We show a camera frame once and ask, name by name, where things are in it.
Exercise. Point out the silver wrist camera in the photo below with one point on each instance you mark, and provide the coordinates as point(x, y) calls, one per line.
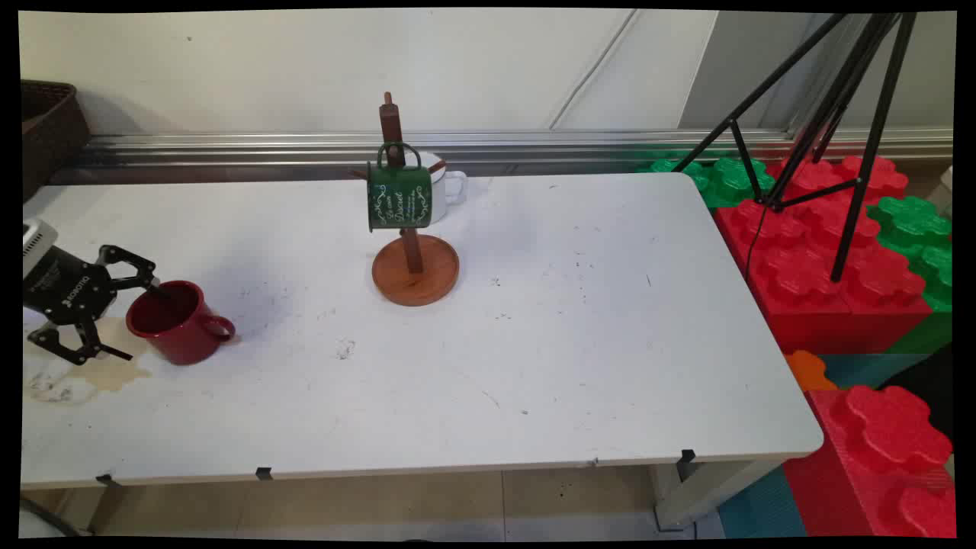
point(38, 238)

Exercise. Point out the green enamel mug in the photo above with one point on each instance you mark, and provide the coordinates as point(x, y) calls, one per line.
point(396, 202)

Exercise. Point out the teal foam block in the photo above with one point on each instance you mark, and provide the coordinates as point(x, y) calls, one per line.
point(762, 507)

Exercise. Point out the black tripod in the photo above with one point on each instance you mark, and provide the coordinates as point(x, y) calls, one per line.
point(772, 201)

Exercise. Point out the large red foam block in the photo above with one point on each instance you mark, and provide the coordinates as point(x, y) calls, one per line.
point(801, 305)

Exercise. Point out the brown wicker basket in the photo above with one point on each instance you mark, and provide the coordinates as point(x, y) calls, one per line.
point(49, 130)

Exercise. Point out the red ceramic mug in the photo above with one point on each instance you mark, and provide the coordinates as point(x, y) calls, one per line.
point(183, 339)

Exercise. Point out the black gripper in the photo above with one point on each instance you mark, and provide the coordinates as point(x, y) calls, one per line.
point(69, 290)

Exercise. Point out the wooden mug stand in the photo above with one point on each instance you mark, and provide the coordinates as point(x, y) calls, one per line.
point(415, 274)

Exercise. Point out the orange foam block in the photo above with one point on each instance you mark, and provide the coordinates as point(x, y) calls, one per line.
point(807, 370)

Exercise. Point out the green foam block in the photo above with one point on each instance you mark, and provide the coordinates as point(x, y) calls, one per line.
point(911, 221)
point(732, 179)

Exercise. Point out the white enamel mug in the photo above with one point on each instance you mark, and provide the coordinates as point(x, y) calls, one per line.
point(438, 194)

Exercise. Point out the white metal table leg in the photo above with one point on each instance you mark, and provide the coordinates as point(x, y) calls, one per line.
point(709, 492)

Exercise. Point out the aluminium wall rail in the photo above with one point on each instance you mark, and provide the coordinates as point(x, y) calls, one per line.
point(229, 149)

